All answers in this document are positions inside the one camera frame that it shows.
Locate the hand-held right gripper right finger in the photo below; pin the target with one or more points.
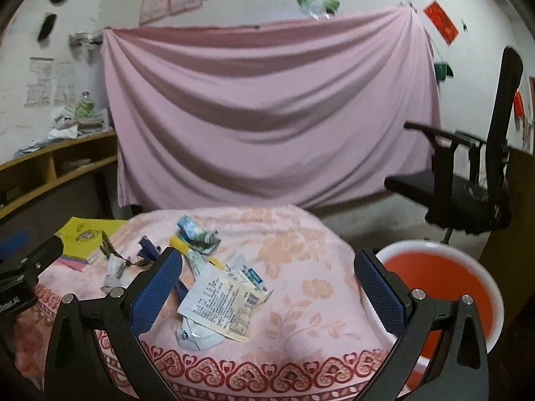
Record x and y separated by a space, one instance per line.
378 292

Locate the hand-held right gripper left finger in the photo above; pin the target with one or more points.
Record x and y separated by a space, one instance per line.
156 288

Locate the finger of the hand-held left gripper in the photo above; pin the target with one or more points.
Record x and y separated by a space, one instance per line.
46 254
14 244

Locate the dark blue wrapper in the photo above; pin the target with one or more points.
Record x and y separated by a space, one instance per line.
148 250

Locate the small white wrapper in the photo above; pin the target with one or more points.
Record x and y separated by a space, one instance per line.
113 273

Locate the yellow cylinder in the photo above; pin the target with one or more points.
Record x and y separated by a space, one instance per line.
179 245

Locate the large white printed wrapper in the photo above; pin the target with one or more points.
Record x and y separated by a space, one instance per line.
219 305

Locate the red basin with white rim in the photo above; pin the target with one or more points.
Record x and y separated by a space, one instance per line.
443 275

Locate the blue white wrapper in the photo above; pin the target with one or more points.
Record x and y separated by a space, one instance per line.
196 232

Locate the white packet with blue label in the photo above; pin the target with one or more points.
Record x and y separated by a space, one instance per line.
250 277

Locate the yellow book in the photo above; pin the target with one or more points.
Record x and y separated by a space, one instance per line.
85 234

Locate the wooden shelf desk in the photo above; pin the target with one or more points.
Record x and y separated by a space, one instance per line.
50 163

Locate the pink floral blanket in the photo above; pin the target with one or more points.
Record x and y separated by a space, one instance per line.
292 267

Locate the black office chair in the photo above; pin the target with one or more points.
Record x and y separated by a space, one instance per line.
468 196

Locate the pile of papers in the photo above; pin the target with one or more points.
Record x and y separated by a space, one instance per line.
75 123

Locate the brown wooden cabinet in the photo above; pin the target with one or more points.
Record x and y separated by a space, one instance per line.
510 217

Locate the green bottle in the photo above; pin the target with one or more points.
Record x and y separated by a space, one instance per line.
84 106

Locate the pink hanging cloth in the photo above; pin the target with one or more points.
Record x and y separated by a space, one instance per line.
267 112

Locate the large printed wall notice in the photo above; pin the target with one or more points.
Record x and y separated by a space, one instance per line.
39 81

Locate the small printed wall notice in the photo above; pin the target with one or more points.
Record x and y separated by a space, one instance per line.
65 81

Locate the metal wall hook rack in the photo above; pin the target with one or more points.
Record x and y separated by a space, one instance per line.
85 38

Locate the green wall ornament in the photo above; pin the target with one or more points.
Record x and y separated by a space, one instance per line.
443 70

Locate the small red wall hanging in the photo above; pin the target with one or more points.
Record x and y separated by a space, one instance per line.
519 103

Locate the red wall paper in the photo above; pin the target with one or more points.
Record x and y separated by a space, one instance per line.
442 21

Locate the green wall photos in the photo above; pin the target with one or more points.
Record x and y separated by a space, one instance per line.
317 2

